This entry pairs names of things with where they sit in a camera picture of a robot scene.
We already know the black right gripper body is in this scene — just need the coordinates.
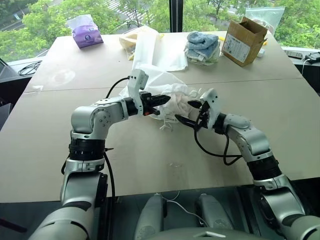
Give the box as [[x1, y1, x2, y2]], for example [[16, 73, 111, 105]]
[[196, 100, 211, 130]]

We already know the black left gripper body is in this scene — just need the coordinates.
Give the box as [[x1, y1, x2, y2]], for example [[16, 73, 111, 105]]
[[138, 91, 154, 117]]

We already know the white fluffy towel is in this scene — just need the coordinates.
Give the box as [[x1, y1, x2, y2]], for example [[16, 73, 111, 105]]
[[166, 90, 194, 119]]

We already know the white drawstring bag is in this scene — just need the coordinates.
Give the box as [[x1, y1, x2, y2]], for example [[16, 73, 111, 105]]
[[118, 66, 204, 132]]

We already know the pale green white towel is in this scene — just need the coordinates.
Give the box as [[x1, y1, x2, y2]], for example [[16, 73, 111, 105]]
[[186, 55, 221, 67]]

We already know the light blue folded towel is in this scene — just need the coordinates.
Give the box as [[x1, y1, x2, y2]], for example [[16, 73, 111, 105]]
[[185, 46, 222, 59]]

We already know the cream cloth bag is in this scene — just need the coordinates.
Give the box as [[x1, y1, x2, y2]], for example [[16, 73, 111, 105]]
[[118, 24, 161, 62]]

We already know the light blue fluffy towel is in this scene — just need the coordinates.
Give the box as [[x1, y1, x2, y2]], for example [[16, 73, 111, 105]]
[[186, 30, 221, 50]]

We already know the clear zip plastic bag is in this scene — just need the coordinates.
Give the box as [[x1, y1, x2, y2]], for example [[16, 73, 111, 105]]
[[244, 6, 286, 35]]

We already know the brown cardboard box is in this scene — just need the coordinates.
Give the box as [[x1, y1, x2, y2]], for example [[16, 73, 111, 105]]
[[221, 16, 269, 68]]

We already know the purple tissue pack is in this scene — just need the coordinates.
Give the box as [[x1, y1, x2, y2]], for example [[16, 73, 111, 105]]
[[65, 14, 105, 50]]

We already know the grey right robot leg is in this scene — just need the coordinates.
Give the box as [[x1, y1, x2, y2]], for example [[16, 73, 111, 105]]
[[194, 192, 235, 231]]

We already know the grey robot leg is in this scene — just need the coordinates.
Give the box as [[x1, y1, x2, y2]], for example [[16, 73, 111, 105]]
[[134, 193, 168, 240], [194, 192, 235, 231]]

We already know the grey left robot leg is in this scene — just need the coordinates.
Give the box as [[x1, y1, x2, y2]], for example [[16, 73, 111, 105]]
[[134, 193, 168, 240]]

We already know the grey remote control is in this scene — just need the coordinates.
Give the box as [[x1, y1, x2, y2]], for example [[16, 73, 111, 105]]
[[284, 49, 305, 60]]

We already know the grey robot torso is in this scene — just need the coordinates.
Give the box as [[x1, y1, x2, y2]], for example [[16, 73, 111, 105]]
[[149, 226, 254, 240]]

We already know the black electronic device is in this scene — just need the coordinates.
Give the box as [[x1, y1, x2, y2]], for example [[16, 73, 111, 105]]
[[303, 51, 320, 65]]

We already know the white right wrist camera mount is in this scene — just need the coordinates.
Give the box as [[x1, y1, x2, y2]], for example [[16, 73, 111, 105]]
[[199, 88, 221, 131]]

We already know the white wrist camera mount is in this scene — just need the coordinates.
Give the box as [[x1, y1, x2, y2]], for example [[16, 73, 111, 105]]
[[199, 88, 221, 131], [126, 69, 150, 113]]

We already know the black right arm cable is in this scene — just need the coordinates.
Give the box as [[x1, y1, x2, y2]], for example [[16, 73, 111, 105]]
[[193, 112, 243, 167]]

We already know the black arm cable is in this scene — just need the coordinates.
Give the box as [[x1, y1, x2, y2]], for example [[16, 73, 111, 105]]
[[193, 112, 243, 167], [103, 76, 131, 204]]

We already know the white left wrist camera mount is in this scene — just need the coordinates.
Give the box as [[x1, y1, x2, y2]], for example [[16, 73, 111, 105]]
[[126, 69, 150, 113]]

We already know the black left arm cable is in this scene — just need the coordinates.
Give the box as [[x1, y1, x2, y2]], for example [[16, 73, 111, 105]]
[[103, 76, 131, 204]]

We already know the dark window frame post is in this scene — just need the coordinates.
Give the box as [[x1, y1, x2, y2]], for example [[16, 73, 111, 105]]
[[169, 0, 185, 34]]

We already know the white cable under table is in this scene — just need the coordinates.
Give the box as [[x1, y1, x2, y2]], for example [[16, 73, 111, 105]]
[[154, 190, 205, 226]]

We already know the coiled black cable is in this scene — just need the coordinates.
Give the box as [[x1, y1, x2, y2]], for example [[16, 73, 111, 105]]
[[18, 59, 44, 76]]

